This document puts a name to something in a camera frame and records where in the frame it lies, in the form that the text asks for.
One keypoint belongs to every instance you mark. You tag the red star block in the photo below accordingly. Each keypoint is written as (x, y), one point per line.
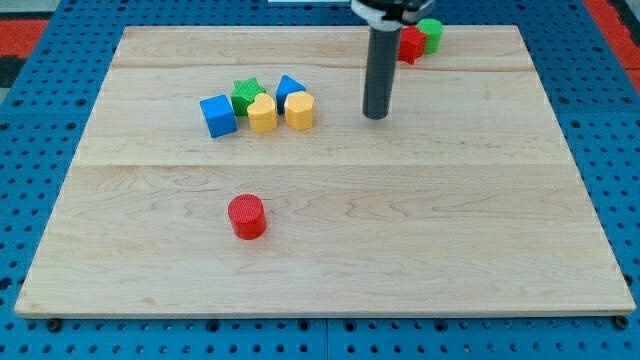
(412, 44)

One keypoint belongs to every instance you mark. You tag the green cylinder block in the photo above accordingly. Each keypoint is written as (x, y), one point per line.
(433, 29)

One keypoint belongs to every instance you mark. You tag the green star block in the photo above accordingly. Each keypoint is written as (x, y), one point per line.
(244, 94)

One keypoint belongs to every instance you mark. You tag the yellow pentagon block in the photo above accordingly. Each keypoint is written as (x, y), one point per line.
(299, 110)

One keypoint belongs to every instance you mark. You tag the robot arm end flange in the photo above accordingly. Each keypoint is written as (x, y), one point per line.
(389, 15)

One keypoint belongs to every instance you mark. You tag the blue triangle block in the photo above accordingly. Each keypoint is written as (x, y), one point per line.
(286, 86)

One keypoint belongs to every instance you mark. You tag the wooden board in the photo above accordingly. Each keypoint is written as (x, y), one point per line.
(464, 202)

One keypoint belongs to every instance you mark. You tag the blue cube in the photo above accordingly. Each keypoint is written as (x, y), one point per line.
(219, 115)

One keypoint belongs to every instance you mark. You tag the yellow heart block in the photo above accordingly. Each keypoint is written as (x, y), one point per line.
(262, 114)

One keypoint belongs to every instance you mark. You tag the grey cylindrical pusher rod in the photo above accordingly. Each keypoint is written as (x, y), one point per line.
(382, 54)

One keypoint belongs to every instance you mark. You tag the red cylinder block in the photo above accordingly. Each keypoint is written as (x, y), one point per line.
(247, 216)

